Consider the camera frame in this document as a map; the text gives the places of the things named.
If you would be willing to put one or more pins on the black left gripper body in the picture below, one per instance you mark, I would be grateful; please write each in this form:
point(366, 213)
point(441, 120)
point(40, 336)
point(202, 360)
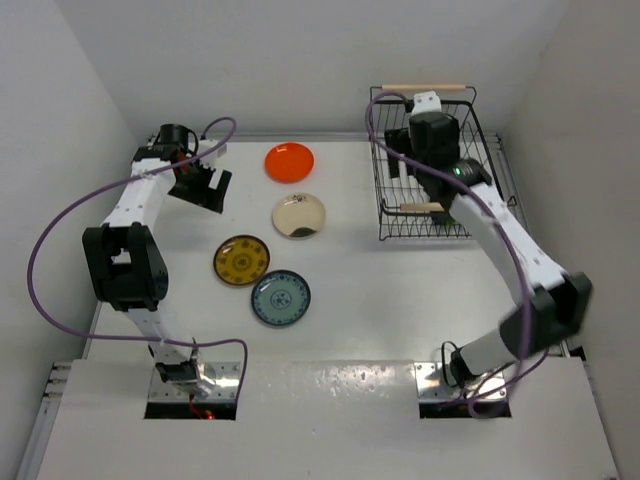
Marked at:
point(196, 174)

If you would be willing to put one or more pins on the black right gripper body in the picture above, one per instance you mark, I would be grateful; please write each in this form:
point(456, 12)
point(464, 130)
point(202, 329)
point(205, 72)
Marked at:
point(454, 136)

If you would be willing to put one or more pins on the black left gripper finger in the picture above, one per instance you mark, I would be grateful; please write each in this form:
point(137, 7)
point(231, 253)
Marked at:
point(218, 193)
point(189, 194)

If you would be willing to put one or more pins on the yellow patterned plate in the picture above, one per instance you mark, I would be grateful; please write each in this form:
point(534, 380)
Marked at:
point(241, 260)

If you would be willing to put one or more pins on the orange plate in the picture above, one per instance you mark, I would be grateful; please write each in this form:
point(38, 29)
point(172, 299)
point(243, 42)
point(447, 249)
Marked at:
point(289, 162)

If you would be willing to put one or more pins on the cream plate with ink painting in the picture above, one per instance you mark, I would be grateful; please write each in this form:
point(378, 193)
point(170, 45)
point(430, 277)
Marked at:
point(299, 216)

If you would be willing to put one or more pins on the blue white patterned plate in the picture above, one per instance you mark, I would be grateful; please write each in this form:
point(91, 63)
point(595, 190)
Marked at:
point(280, 298)

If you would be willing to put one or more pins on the green plate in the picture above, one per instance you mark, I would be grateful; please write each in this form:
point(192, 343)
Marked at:
point(450, 222)

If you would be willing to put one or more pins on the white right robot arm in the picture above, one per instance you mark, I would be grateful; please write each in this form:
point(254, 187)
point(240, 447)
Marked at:
point(550, 303)

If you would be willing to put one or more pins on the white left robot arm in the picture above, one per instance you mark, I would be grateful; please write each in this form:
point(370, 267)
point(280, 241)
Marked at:
point(125, 264)

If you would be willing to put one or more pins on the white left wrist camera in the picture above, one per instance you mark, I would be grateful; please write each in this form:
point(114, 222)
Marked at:
point(208, 155)

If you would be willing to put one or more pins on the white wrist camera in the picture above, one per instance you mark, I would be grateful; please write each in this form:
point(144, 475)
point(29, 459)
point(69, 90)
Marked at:
point(425, 102)
point(208, 155)

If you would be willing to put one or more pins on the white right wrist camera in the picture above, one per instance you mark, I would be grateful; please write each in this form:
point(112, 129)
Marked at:
point(425, 102)

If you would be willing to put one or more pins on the black wire dish rack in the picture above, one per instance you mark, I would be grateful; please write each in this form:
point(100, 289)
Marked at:
point(400, 202)

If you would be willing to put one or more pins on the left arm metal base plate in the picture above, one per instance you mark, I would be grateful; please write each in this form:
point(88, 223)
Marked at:
point(219, 384)

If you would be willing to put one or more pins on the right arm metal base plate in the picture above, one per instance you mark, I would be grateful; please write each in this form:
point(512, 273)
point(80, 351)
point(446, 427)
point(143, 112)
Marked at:
point(432, 388)

